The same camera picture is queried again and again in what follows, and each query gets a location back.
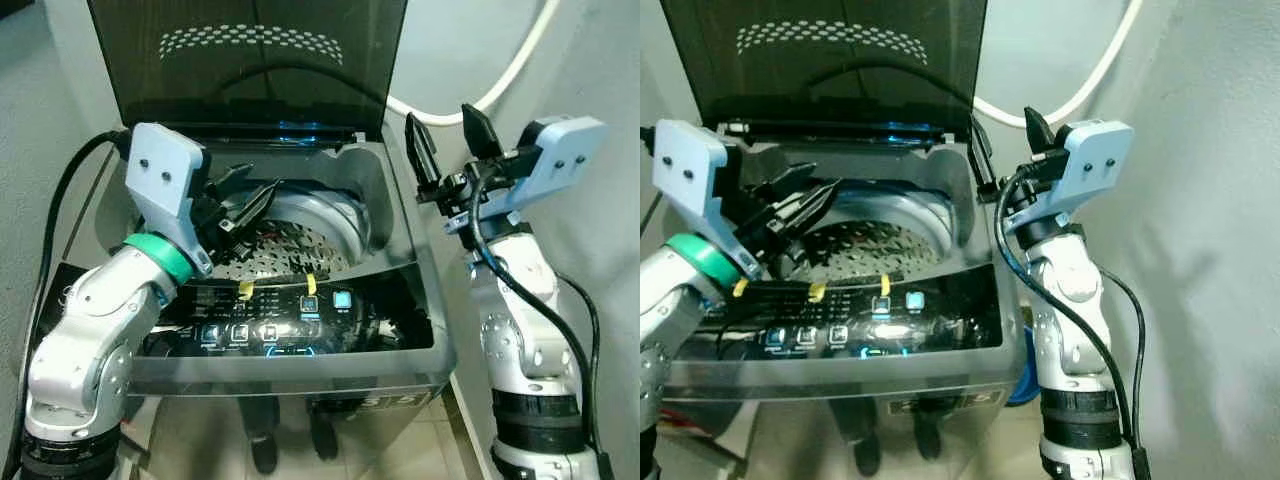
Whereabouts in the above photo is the steel washer drum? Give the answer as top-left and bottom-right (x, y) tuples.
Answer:
(205, 190), (373, 281)
(790, 195), (956, 281)

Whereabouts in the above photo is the grey-blue wrist camera mount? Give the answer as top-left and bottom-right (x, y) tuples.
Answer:
(445, 115), (609, 238)
(125, 122), (213, 279)
(652, 120), (766, 281)
(1000, 120), (1134, 238)

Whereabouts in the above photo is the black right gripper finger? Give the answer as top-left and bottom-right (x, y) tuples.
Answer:
(1024, 105), (1058, 153)
(462, 103), (506, 161)
(970, 115), (998, 201)
(405, 112), (441, 196)

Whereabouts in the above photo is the black washer control panel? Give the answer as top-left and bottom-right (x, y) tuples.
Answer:
(140, 265), (436, 359)
(715, 265), (1004, 357)

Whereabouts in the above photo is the grey-blue left wrist camera mount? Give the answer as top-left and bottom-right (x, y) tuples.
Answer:
(125, 122), (213, 279)
(652, 120), (766, 281)

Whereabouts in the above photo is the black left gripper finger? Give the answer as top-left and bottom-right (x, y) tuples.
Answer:
(758, 158), (809, 191)
(778, 180), (841, 239)
(232, 180), (284, 229)
(213, 163), (257, 193)

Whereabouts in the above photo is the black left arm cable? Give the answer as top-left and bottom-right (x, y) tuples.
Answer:
(0, 128), (131, 480)

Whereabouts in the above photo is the blue plastic basin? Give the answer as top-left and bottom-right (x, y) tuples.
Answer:
(1005, 365), (1041, 406)

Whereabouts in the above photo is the white hose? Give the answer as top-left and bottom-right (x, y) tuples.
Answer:
(972, 0), (1146, 126)
(385, 0), (561, 117)

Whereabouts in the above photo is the grey-blue right wrist camera mount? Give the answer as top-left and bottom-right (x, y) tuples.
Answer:
(445, 115), (609, 238)
(1000, 120), (1134, 238)

